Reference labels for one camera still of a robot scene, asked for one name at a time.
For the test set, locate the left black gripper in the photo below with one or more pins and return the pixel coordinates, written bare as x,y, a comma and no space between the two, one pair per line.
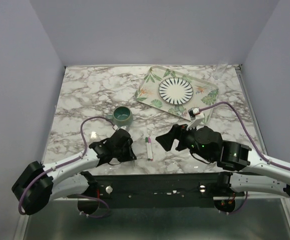
130,156

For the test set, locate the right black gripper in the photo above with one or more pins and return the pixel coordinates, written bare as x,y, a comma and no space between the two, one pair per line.
178,131

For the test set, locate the white pen pink tip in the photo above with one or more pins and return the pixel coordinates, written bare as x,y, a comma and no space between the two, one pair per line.
151,152

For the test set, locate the white pen green tip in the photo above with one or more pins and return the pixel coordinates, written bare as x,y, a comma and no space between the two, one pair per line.
148,151

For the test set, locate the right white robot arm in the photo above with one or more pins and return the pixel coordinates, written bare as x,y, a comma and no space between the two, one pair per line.
250,169

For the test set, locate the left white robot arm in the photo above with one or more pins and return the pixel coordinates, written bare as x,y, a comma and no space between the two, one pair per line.
39,183

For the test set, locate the green ceramic mug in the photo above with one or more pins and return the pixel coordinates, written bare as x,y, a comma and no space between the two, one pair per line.
121,116

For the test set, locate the floral leaf tray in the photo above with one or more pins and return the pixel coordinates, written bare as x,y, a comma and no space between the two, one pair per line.
204,93

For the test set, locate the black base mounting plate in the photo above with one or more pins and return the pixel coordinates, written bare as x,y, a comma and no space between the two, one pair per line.
159,191

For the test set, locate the striped blue white plate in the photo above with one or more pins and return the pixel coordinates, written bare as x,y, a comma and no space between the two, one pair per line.
175,91

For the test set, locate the clear glass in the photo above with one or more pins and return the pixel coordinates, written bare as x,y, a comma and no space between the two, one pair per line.
220,68

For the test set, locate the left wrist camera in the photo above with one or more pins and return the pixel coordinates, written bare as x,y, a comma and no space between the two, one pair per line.
117,127

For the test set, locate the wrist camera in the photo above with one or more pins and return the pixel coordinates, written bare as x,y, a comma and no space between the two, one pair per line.
196,117
117,127

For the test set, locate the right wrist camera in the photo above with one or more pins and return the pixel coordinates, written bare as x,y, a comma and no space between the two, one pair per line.
196,117

